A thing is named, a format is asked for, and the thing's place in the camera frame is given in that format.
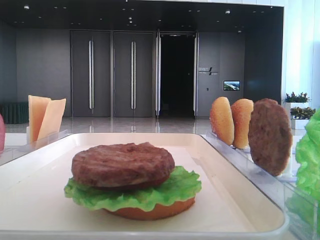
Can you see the orange cheese slice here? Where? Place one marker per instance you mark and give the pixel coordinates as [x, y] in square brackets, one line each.
[36, 108]

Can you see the brown meat patty on stack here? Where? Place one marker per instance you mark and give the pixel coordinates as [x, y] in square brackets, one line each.
[122, 166]

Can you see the bread bun slice far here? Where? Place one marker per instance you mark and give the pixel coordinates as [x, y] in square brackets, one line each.
[221, 120]

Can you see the bread bun slice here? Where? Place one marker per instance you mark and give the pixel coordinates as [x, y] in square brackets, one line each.
[221, 120]
[241, 113]

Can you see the green lettuce leaf on stack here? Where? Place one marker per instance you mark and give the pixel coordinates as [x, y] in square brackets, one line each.
[181, 185]

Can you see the bread bun slice near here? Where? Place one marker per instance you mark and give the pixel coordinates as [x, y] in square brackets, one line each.
[241, 113]

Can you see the yellow cheese slice in rack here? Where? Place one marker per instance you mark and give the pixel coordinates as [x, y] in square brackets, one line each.
[52, 118]

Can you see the standing brown meat patty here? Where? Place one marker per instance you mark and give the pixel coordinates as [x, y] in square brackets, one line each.
[269, 136]

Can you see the standing green lettuce leaf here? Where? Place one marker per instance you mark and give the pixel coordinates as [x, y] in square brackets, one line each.
[307, 153]

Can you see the red tomato slice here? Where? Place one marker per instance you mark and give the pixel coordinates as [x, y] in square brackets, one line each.
[2, 133]

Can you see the dark double door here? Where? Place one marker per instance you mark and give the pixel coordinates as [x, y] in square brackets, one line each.
[112, 74]

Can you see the bottom bun slice on tray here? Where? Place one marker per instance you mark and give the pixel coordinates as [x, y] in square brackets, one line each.
[159, 211]

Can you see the potted plants in planter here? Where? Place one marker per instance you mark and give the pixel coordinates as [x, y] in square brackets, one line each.
[298, 109]

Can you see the green draped table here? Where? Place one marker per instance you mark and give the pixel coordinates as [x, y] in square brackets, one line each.
[15, 112]

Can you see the cream rectangular tray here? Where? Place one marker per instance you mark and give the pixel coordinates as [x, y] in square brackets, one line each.
[230, 206]

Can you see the clear left acrylic rack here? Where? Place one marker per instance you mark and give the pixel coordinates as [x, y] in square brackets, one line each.
[10, 153]

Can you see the clear acrylic rack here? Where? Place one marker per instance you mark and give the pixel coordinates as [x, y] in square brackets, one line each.
[302, 209]
[10, 153]

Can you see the clear right acrylic rack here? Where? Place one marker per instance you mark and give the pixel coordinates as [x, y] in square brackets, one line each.
[302, 209]

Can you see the wall display screen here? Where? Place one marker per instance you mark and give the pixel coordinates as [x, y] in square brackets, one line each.
[231, 85]

